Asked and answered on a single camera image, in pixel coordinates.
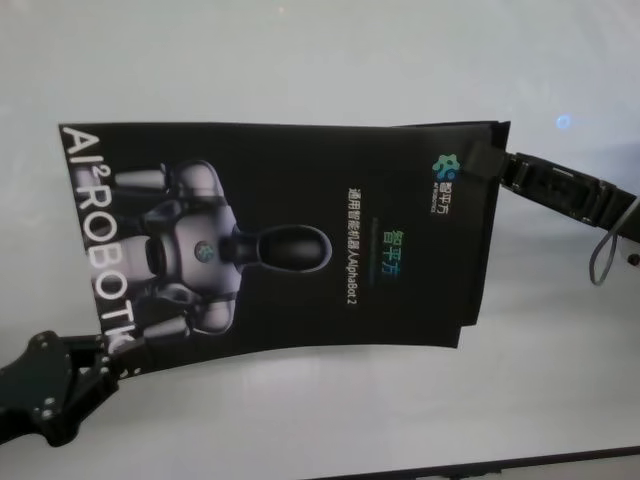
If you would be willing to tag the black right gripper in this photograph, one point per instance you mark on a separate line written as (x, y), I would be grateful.
(575, 195)

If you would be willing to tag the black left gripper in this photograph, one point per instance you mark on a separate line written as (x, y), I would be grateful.
(45, 380)

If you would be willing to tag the black robot print poster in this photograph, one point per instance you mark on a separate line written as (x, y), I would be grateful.
(300, 200)

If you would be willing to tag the black tape frame outline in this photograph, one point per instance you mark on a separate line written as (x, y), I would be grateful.
(501, 131)

